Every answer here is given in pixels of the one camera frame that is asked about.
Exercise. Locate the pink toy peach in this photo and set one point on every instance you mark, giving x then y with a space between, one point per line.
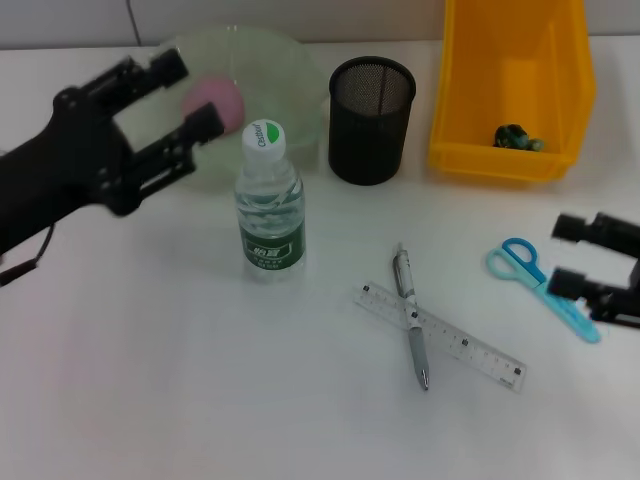
225 100

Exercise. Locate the grey click pen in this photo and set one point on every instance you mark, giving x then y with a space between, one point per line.
419 345

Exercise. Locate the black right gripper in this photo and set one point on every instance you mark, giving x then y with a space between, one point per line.
636 277

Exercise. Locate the blue and teal scissors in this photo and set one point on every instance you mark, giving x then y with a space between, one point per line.
520 260

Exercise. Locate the yellow plastic bin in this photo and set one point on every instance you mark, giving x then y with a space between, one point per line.
475 100

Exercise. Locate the translucent green fruit plate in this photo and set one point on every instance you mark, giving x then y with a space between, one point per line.
290 90

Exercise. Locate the black mesh pen holder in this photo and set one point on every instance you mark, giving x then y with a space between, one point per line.
370 140

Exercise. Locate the water bottle with green label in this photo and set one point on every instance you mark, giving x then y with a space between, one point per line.
270 210

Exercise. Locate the transparent plastic ruler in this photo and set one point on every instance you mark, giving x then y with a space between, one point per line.
450 337

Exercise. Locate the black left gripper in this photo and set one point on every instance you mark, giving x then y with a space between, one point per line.
65 170

